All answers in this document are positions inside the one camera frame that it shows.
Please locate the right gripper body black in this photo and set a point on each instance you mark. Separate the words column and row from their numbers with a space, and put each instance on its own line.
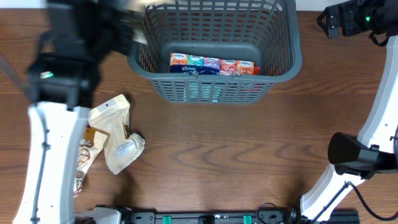
column 357, row 18

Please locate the grey plastic basket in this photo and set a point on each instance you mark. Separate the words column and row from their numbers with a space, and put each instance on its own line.
column 261, row 31

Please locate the orange pasta package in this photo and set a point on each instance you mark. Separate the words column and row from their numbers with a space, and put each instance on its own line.
column 256, row 70

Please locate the mint green wipes packet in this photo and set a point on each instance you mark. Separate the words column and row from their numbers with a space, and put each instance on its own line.
column 204, row 92

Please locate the colourful tissue multipack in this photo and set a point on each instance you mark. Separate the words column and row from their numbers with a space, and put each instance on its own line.
column 192, row 64

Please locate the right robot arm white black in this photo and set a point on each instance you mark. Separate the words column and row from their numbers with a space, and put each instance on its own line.
column 354, row 159

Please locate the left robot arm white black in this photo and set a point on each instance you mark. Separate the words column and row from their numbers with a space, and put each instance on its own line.
column 62, row 80

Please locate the beige paper pouch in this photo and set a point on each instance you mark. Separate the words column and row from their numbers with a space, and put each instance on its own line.
column 122, row 147

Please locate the brown labelled snack pouch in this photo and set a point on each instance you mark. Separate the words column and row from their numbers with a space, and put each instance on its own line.
column 91, row 144

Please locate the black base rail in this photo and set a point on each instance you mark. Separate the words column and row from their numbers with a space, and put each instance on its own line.
column 265, row 216

